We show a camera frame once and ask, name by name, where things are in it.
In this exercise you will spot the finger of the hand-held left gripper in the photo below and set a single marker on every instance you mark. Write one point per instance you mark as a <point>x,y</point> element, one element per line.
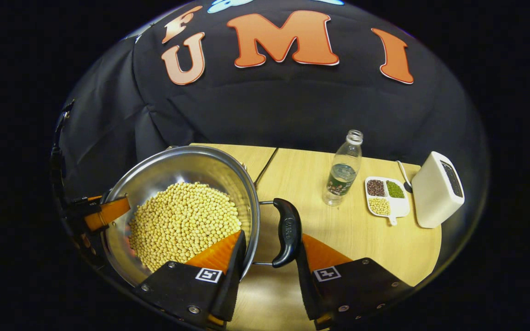
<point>108,212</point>

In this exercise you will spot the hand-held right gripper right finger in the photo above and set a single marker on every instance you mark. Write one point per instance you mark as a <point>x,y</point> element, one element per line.
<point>308,289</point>

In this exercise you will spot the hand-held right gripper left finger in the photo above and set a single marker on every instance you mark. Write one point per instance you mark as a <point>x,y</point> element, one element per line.
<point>233,280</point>

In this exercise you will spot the large pile of soybeans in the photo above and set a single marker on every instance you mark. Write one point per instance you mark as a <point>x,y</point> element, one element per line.
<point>182,225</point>

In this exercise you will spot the small portion of soybeans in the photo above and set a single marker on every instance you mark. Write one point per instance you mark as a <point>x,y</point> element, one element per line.
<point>379,206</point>

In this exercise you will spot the clear plastic water bottle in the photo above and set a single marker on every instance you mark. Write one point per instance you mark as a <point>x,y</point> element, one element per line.
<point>341,184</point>

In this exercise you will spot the portion of red beans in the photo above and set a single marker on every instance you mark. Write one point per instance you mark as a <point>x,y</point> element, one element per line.
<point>376,187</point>

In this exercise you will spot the white divided dish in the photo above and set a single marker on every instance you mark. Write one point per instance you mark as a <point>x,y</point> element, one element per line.
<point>400,209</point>

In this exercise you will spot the portion of green beans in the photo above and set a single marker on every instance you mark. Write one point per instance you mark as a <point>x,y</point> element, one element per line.
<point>395,189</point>

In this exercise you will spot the white toaster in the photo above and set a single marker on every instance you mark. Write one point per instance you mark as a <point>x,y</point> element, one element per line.
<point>433,197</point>

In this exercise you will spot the black backdrop cloth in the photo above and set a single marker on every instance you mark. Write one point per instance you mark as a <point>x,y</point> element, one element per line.
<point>269,105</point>

